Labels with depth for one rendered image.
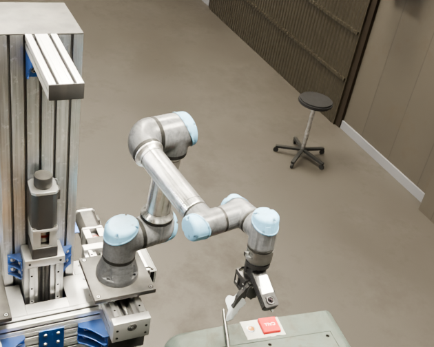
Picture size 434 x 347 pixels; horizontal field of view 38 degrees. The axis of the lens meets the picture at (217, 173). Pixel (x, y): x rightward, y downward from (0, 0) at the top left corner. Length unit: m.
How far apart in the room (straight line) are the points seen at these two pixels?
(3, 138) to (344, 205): 3.47
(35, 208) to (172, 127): 0.52
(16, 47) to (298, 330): 1.24
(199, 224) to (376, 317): 2.65
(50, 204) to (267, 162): 3.42
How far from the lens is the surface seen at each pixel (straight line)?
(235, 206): 1.76
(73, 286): 2.42
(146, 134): 1.91
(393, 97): 5.61
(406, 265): 4.71
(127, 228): 2.17
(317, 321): 2.20
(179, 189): 1.77
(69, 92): 1.64
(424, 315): 4.37
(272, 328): 2.11
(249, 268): 1.83
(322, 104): 5.22
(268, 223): 1.69
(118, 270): 2.25
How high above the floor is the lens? 2.76
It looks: 33 degrees down
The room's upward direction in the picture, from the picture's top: 11 degrees clockwise
